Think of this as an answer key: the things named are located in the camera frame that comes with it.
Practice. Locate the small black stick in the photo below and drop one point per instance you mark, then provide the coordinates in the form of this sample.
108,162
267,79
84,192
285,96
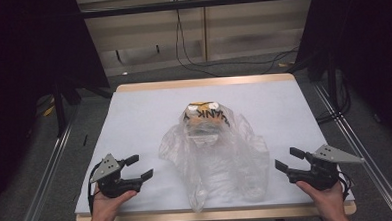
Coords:
85,139

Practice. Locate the aluminium floor rail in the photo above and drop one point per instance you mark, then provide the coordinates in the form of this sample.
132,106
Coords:
362,156
46,177

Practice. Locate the clear plastic bag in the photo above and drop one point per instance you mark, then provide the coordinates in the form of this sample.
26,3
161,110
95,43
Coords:
220,169

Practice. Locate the black curtain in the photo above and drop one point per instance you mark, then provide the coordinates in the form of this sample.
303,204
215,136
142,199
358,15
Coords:
368,49
22,64

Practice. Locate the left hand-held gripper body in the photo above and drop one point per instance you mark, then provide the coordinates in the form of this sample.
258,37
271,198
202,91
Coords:
112,184

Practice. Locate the yellow tape strip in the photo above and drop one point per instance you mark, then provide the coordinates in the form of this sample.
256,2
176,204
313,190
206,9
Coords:
49,111

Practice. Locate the white table mat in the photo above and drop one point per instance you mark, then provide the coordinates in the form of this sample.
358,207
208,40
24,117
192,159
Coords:
141,126

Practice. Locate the person's left hand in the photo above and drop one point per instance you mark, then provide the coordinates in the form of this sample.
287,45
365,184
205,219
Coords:
104,208

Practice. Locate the person's right hand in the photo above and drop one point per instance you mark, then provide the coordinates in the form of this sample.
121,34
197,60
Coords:
328,200

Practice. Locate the wooden table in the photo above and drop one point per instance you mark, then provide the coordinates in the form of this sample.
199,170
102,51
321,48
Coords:
202,81

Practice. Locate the orange plush toy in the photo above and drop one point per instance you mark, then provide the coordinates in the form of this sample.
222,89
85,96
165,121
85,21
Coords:
205,115

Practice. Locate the black metal stand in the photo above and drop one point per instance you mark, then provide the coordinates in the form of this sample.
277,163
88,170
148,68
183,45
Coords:
60,109
331,81

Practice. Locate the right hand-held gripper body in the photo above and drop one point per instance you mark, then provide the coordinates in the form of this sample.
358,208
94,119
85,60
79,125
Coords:
320,173

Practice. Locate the black horizontal bar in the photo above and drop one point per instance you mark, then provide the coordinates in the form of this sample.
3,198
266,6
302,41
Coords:
196,4

